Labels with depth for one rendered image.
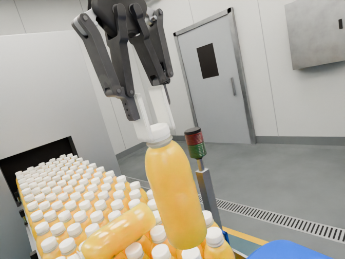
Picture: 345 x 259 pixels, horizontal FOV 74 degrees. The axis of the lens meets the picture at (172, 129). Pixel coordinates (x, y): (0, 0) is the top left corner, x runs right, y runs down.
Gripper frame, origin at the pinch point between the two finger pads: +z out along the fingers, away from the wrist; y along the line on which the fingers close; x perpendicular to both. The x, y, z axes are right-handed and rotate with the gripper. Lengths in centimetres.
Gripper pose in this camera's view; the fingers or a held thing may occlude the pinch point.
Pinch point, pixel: (151, 114)
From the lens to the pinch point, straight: 34.0
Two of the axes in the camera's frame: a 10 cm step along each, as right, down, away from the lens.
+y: 6.6, -3.8, 6.4
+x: -7.0, -0.2, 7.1
